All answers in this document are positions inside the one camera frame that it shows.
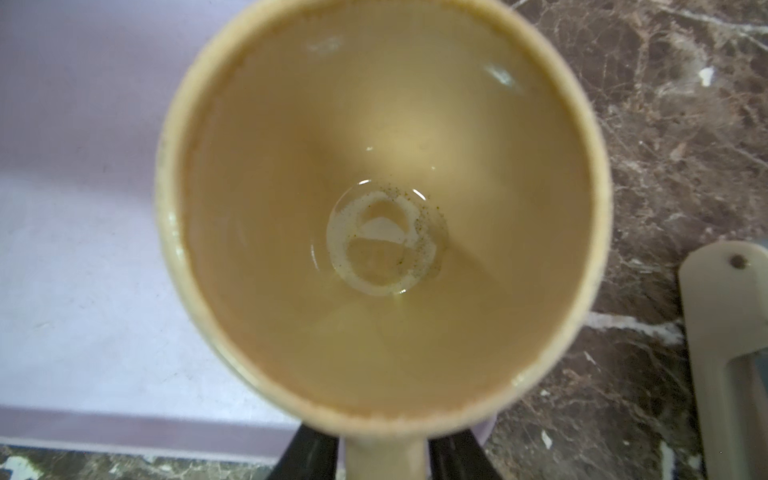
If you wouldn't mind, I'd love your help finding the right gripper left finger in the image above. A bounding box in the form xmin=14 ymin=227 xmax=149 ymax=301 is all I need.
xmin=267 ymin=424 xmax=339 ymax=480

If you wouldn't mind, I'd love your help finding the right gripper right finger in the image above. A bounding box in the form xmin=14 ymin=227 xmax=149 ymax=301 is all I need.
xmin=428 ymin=429 xmax=502 ymax=480

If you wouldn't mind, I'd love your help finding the tan ceramic mug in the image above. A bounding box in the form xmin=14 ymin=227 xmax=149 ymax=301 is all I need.
xmin=155 ymin=1 xmax=613 ymax=479

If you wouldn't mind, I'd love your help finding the lavender plastic tray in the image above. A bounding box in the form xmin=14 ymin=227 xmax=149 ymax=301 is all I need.
xmin=1 ymin=1 xmax=298 ymax=463

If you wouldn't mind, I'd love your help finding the teal stapler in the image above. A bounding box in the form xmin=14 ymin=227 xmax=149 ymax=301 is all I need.
xmin=678 ymin=241 xmax=767 ymax=479

